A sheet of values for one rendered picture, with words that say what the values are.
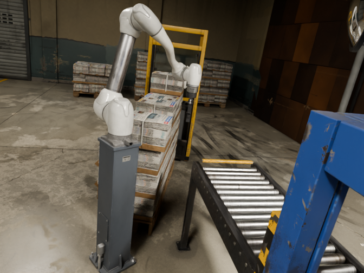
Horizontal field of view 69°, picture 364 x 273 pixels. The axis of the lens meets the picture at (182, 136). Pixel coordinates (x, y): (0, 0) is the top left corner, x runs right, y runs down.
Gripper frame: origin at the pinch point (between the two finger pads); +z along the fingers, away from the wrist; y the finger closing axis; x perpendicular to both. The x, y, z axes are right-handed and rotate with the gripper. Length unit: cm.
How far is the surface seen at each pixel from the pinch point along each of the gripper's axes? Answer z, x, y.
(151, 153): 31.1, -24.6, 10.7
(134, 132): 14.4, -38.5, 14.4
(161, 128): 8.0, -18.1, 14.2
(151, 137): 15.9, -25.1, 14.9
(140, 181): 58, -32, 10
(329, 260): 31, 79, 98
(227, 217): 30, 33, 80
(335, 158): -38, 35, 157
